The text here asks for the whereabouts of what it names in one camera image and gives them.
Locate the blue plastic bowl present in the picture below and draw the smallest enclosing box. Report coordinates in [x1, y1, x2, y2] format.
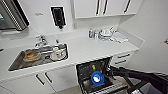
[90, 71, 105, 87]

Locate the stainless steel dishwasher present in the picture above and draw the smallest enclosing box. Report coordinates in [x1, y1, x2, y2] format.
[75, 57, 129, 94]

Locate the white drawer unit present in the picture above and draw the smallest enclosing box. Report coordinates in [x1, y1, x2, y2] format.
[109, 49, 135, 68]

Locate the white cloth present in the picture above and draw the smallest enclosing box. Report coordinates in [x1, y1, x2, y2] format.
[109, 31, 129, 44]

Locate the stack of white dishes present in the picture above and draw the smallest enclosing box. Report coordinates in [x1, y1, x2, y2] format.
[98, 27, 115, 41]

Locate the small white bottle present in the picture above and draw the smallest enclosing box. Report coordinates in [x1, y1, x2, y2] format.
[93, 30, 99, 40]

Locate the small blue-capped bottle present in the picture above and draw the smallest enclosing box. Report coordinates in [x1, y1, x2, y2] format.
[87, 28, 94, 39]

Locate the white patterned bowl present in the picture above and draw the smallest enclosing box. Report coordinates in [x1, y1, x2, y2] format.
[50, 46, 67, 62]

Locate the small countertop soap pump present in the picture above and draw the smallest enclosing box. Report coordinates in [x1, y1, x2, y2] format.
[55, 39, 60, 46]

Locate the white two-door sink cabinet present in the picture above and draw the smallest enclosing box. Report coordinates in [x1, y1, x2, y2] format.
[0, 64, 81, 94]

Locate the chrome sink faucet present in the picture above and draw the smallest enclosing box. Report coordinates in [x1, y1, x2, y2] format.
[34, 35, 48, 48]

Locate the orange bowl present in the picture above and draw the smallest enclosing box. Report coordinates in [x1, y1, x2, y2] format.
[23, 51, 40, 63]

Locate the stainless steel sink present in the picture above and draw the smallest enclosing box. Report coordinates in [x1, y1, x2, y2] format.
[8, 43, 70, 72]

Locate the grey paper towel dispenser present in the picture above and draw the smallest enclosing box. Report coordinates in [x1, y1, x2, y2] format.
[0, 0, 31, 33]

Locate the dishwasher wire rack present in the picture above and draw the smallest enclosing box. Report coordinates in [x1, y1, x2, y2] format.
[79, 61, 121, 92]

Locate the large wall poster board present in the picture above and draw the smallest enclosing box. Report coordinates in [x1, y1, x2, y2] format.
[162, 36, 168, 46]

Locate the white three-door wall cabinet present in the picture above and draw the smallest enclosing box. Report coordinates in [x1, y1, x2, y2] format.
[71, 0, 144, 20]

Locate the black wall soap dispenser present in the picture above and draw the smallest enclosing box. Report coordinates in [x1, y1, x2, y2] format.
[50, 6, 68, 31]

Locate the small wall label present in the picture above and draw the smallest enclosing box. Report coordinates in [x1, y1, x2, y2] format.
[34, 12, 44, 17]

